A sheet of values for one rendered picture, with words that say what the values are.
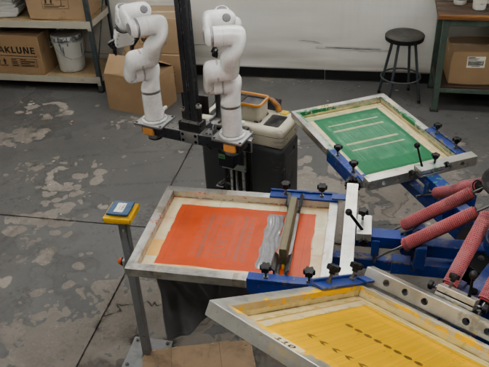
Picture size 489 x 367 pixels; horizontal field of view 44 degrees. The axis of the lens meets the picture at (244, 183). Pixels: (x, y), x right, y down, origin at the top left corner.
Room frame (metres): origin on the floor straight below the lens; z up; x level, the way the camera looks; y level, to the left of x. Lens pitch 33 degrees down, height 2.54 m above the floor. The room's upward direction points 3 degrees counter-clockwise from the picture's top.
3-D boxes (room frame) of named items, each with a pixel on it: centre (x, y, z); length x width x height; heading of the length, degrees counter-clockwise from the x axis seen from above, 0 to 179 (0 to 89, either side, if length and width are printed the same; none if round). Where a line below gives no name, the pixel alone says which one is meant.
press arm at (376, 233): (1.89, -0.51, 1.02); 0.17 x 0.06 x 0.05; 78
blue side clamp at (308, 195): (2.23, -0.26, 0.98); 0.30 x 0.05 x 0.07; 78
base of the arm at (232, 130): (2.58, 0.04, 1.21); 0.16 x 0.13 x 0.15; 153
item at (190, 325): (1.82, 0.13, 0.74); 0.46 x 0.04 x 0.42; 78
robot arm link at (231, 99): (2.57, 0.06, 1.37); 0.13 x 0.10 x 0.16; 96
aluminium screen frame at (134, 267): (2.01, 0.03, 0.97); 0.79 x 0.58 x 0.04; 78
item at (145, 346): (2.25, 0.56, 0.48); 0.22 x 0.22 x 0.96; 78
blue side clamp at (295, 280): (1.69, -0.14, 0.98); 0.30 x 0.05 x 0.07; 78
